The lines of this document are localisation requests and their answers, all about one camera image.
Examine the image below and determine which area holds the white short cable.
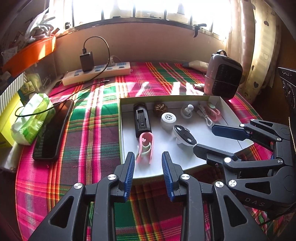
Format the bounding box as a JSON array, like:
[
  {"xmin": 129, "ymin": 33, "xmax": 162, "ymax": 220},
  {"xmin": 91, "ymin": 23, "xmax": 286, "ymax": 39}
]
[{"xmin": 198, "ymin": 103, "xmax": 213, "ymax": 127}]

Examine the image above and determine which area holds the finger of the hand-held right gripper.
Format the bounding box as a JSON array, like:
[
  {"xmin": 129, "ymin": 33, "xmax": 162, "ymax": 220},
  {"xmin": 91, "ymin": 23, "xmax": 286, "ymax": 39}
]
[
  {"xmin": 211, "ymin": 119, "xmax": 290, "ymax": 151},
  {"xmin": 193, "ymin": 144, "xmax": 285, "ymax": 179}
]

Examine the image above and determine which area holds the beige pouch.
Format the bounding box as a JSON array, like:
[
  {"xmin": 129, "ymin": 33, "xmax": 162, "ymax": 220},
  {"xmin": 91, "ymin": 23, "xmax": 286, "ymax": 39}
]
[{"xmin": 183, "ymin": 60, "xmax": 210, "ymax": 71}]

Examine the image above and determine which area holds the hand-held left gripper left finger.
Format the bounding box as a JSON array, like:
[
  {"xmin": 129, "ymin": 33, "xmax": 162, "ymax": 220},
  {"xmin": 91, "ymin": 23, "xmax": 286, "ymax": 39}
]
[{"xmin": 28, "ymin": 152, "xmax": 136, "ymax": 241}]

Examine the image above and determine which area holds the white plastic bag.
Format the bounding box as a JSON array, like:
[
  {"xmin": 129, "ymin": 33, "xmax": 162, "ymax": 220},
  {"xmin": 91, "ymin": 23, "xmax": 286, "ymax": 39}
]
[{"xmin": 24, "ymin": 7, "xmax": 60, "ymax": 39}]

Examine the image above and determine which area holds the pink black small heater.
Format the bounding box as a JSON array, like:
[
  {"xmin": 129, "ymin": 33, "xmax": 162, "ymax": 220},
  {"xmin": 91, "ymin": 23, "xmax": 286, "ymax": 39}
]
[{"xmin": 203, "ymin": 50, "xmax": 243, "ymax": 100}]

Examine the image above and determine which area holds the small green white package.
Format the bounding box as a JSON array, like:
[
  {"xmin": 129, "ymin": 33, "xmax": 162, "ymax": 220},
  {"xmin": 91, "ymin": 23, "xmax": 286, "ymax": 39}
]
[{"xmin": 18, "ymin": 81, "xmax": 35, "ymax": 95}]

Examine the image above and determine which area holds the pink clip holder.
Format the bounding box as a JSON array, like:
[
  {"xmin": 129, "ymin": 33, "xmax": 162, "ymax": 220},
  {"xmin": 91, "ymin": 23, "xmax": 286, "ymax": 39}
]
[{"xmin": 136, "ymin": 132, "xmax": 154, "ymax": 164}]

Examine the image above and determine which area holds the orange plastic tray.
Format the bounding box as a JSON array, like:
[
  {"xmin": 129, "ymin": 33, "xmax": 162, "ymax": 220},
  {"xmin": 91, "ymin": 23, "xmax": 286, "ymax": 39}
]
[{"xmin": 1, "ymin": 36, "xmax": 57, "ymax": 77}]

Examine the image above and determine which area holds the white capped bottle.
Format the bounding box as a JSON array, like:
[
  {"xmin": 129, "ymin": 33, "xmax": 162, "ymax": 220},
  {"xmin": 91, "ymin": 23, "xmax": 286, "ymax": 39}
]
[{"xmin": 161, "ymin": 112, "xmax": 176, "ymax": 131}]

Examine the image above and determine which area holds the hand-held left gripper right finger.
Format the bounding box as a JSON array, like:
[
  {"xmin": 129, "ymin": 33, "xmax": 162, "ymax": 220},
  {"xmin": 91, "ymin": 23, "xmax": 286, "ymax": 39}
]
[{"xmin": 161, "ymin": 151, "xmax": 270, "ymax": 241}]

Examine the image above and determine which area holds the round black white gadget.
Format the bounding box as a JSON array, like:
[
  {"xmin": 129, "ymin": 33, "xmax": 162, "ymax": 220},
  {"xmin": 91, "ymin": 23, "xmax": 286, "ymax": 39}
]
[{"xmin": 173, "ymin": 125, "xmax": 197, "ymax": 146}]

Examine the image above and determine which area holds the white striped box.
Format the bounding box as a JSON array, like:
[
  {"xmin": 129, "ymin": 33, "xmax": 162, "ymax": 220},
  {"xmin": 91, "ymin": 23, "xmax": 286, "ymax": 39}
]
[{"xmin": 0, "ymin": 72, "xmax": 26, "ymax": 112}]

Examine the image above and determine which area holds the black battery pack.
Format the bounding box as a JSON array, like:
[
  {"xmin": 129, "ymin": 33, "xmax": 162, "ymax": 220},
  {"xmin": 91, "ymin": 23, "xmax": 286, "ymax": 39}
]
[{"xmin": 133, "ymin": 103, "xmax": 152, "ymax": 138}]

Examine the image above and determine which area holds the black charger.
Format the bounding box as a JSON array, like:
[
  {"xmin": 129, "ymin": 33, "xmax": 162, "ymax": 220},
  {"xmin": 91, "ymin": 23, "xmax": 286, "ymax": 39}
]
[{"xmin": 80, "ymin": 51, "xmax": 95, "ymax": 72}]

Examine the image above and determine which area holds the yellow box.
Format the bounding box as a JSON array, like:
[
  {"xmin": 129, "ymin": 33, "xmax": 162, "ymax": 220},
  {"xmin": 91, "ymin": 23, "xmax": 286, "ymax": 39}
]
[{"xmin": 0, "ymin": 93, "xmax": 23, "ymax": 147}]

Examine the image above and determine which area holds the black cable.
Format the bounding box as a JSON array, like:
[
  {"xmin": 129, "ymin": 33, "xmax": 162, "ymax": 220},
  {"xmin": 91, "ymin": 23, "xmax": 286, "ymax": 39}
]
[{"xmin": 15, "ymin": 36, "xmax": 110, "ymax": 117}]

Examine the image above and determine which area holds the plaid tablecloth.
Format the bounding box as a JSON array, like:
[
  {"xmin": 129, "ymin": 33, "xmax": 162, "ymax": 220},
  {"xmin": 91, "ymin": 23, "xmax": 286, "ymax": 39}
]
[{"xmin": 15, "ymin": 61, "xmax": 278, "ymax": 241}]

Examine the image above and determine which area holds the grey cardboard box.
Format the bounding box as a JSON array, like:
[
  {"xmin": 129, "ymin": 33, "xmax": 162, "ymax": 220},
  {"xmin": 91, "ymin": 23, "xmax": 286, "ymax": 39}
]
[{"xmin": 118, "ymin": 95, "xmax": 255, "ymax": 186}]

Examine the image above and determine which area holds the white round knob gadget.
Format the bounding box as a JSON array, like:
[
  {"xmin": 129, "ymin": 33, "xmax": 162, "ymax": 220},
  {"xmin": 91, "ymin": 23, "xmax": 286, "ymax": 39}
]
[{"xmin": 180, "ymin": 105, "xmax": 195, "ymax": 119}]

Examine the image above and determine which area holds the green white tissue pack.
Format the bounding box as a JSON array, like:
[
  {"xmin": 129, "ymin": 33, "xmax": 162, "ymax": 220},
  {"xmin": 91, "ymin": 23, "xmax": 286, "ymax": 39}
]
[{"xmin": 11, "ymin": 93, "xmax": 56, "ymax": 146}]

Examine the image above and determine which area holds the heart patterned curtain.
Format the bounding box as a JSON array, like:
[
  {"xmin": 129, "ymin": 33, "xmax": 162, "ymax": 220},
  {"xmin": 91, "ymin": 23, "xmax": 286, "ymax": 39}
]
[{"xmin": 225, "ymin": 0, "xmax": 281, "ymax": 102}]

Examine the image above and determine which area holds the black smartphone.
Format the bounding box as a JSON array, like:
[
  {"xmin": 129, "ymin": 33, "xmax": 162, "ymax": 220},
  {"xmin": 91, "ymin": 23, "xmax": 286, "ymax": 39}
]
[{"xmin": 32, "ymin": 100, "xmax": 74, "ymax": 161}]

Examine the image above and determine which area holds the brown walnut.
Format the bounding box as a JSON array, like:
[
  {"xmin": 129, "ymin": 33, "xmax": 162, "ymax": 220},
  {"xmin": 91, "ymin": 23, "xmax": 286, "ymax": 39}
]
[{"xmin": 154, "ymin": 103, "xmax": 168, "ymax": 114}]

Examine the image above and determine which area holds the black window clamp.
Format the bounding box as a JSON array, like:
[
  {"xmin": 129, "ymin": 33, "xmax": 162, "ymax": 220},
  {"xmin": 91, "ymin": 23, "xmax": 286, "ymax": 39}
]
[{"xmin": 193, "ymin": 23, "xmax": 207, "ymax": 37}]

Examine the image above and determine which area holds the white power strip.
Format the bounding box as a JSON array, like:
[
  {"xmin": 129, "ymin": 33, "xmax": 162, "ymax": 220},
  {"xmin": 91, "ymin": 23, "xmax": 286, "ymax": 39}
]
[{"xmin": 62, "ymin": 61, "xmax": 131, "ymax": 86}]

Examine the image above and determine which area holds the brown wooden cabinet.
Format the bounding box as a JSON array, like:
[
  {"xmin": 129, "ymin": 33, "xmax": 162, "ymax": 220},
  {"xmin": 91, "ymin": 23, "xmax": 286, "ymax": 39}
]
[{"xmin": 252, "ymin": 23, "xmax": 296, "ymax": 121}]

